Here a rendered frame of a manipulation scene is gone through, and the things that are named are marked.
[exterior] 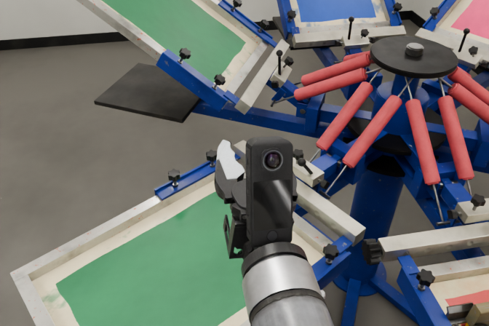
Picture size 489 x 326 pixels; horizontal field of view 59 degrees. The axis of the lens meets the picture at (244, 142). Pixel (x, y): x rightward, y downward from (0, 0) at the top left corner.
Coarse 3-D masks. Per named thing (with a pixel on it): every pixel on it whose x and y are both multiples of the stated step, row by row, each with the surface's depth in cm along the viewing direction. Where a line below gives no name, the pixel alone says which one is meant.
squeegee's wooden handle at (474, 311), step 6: (474, 306) 108; (480, 306) 107; (486, 306) 107; (474, 312) 108; (480, 312) 106; (486, 312) 106; (468, 318) 111; (474, 318) 109; (480, 318) 107; (486, 318) 108; (468, 324) 112; (474, 324) 109; (486, 324) 110
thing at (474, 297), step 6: (474, 294) 122; (480, 294) 122; (486, 294) 122; (450, 300) 121; (456, 300) 121; (462, 300) 121; (468, 300) 121; (474, 300) 121; (480, 300) 121; (486, 300) 121; (462, 324) 115
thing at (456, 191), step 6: (444, 186) 145; (450, 186) 144; (456, 186) 144; (462, 186) 144; (444, 192) 145; (450, 192) 142; (456, 192) 142; (462, 192) 142; (444, 198) 145; (450, 198) 142; (456, 198) 140; (462, 198) 140; (468, 198) 140; (450, 204) 142; (462, 222) 137; (474, 222) 132; (480, 222) 132
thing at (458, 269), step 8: (488, 256) 128; (440, 264) 126; (448, 264) 126; (456, 264) 126; (464, 264) 126; (472, 264) 126; (480, 264) 126; (488, 264) 126; (432, 272) 124; (440, 272) 124; (448, 272) 124; (456, 272) 124; (464, 272) 124; (472, 272) 125; (480, 272) 126; (488, 272) 127; (440, 280) 125
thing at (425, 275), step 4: (420, 272) 115; (424, 272) 115; (428, 272) 115; (416, 276) 116; (420, 276) 115; (424, 276) 114; (428, 276) 114; (432, 276) 114; (420, 280) 114; (424, 280) 113; (428, 280) 113; (432, 280) 114; (420, 284) 115; (424, 284) 114; (428, 284) 114; (420, 288) 117; (424, 288) 117
